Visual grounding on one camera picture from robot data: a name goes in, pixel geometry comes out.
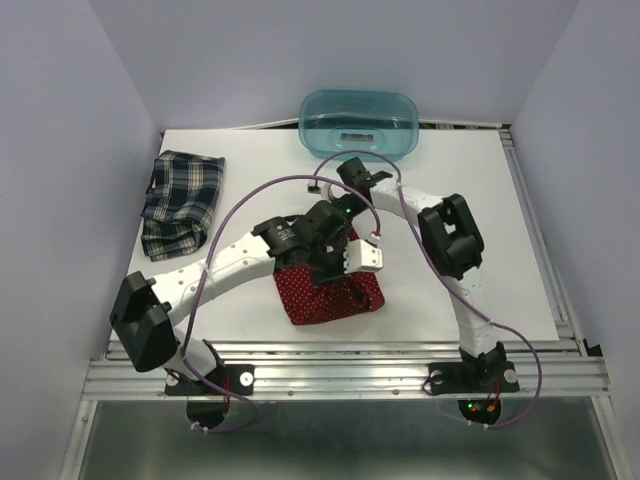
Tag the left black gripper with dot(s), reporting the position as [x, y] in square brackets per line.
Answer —
[339, 271]

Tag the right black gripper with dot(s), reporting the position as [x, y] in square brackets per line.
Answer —
[335, 200]

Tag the red polka dot skirt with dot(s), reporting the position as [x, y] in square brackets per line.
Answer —
[306, 304]

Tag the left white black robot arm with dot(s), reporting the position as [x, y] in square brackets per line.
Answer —
[153, 318]

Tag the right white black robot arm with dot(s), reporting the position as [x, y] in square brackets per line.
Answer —
[450, 241]

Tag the teal plastic tub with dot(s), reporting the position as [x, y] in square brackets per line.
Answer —
[331, 121]

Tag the blue plaid folded skirt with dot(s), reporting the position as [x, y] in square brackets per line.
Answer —
[180, 204]

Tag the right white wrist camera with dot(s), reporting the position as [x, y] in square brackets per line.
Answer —
[321, 189]

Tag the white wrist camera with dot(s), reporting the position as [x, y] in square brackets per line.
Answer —
[321, 189]
[361, 256]

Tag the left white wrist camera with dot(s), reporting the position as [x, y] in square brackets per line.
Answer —
[361, 256]

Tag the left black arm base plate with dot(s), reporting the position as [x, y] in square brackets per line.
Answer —
[221, 404]

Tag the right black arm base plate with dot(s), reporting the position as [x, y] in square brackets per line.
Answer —
[481, 379]

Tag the aluminium rail frame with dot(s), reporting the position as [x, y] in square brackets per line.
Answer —
[344, 400]

